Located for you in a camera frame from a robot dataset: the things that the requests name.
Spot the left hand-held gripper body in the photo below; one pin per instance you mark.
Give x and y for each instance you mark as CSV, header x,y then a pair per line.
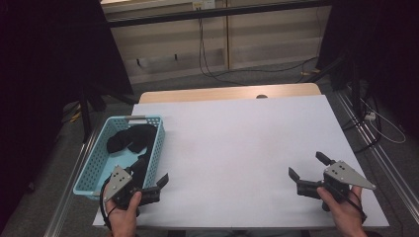
x,y
118,184

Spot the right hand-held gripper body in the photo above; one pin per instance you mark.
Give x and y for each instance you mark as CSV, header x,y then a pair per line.
x,y
342,176

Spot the light blue plastic basket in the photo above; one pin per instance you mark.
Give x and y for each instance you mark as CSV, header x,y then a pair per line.
x,y
99,164

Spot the black tank top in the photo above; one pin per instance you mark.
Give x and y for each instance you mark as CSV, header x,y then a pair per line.
x,y
135,138

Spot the person's left hand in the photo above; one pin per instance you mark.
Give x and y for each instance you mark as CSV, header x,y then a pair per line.
x,y
122,220

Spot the person's right hand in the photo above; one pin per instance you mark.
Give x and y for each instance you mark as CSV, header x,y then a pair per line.
x,y
347,217

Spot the white power strip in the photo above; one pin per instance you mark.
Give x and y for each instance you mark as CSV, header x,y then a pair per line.
x,y
369,116

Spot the black stand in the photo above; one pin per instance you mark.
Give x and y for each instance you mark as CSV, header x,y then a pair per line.
x,y
355,92
85,115

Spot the wooden table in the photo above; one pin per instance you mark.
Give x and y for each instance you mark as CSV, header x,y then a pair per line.
x,y
214,94

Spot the beige panelled cabinet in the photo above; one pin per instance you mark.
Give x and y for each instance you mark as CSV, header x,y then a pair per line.
x,y
273,42

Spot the black curtain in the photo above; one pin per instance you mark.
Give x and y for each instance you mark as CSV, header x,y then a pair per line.
x,y
39,65
388,49

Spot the black horizontal bar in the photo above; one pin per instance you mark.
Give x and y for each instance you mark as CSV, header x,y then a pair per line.
x,y
214,13

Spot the metal floor rail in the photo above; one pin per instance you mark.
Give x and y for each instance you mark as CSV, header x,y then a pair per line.
x,y
392,174
66,200

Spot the white wall outlet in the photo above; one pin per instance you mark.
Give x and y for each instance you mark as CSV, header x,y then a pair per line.
x,y
203,4

